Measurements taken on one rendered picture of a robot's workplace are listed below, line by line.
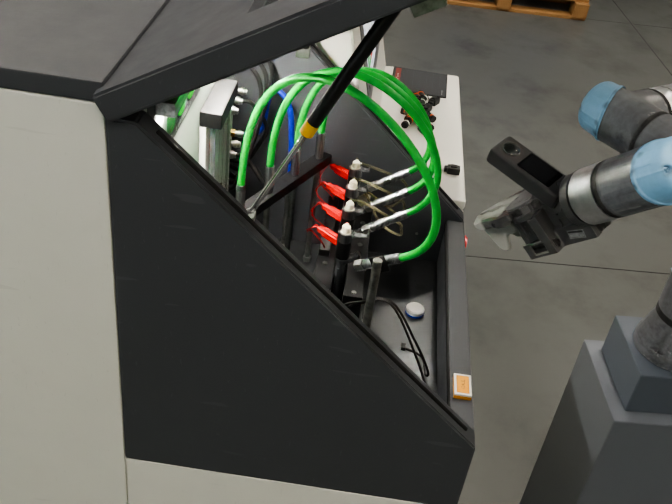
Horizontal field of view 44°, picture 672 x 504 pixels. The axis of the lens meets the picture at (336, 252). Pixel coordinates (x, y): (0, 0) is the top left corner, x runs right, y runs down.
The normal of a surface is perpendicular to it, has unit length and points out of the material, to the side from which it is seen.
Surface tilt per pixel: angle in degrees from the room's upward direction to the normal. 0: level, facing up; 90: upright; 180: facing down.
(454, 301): 0
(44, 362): 90
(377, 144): 90
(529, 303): 0
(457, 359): 0
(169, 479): 90
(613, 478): 90
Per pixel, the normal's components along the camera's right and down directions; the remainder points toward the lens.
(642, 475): 0.00, 0.59
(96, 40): 0.11, -0.80
